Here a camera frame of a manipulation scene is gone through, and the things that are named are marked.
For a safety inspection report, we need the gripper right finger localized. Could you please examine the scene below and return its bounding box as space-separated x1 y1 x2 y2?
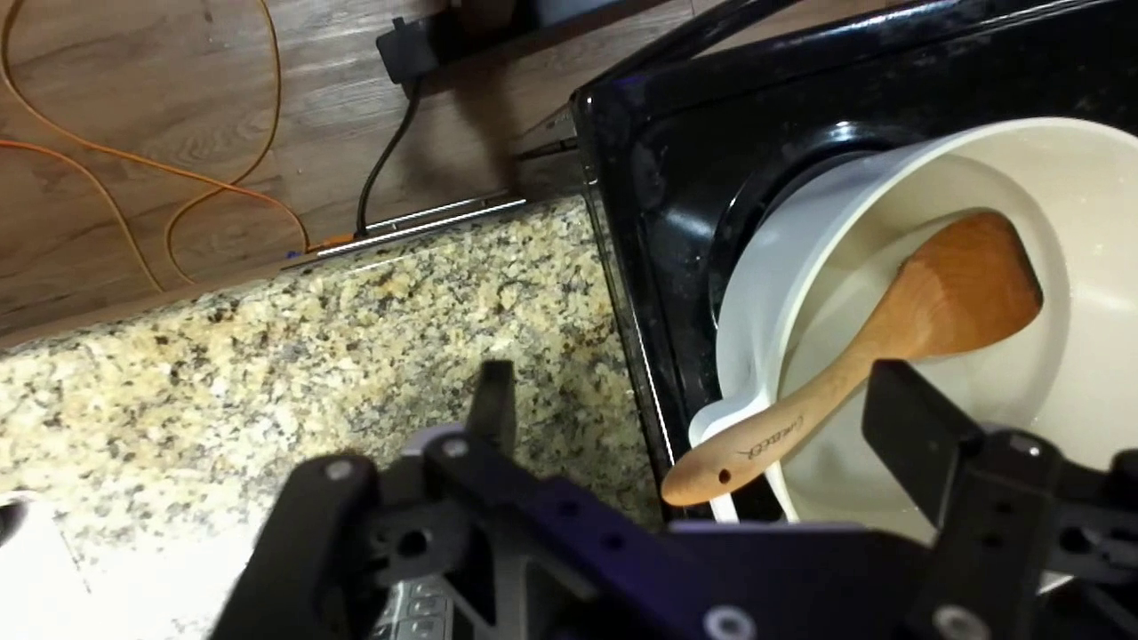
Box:
861 359 1138 640

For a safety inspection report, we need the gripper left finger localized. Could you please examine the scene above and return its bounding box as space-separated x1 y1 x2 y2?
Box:
209 359 677 640

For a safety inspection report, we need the wooden cooking spatula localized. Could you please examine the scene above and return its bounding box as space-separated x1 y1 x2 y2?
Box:
661 211 1044 508

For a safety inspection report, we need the white cooking pot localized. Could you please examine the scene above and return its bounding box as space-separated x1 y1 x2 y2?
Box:
689 116 1138 596

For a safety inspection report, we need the black stove burner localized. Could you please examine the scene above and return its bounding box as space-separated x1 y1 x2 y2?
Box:
707 120 903 332

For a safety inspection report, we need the black stove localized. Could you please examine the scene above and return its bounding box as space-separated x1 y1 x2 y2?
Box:
569 0 1138 640

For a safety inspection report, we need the black power adapter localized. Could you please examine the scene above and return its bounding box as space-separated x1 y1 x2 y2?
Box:
375 15 447 86

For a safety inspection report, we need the black cable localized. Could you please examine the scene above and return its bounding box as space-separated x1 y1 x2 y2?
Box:
355 78 426 238

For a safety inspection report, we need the orange cable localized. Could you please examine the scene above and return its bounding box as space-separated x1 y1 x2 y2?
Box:
0 0 358 294

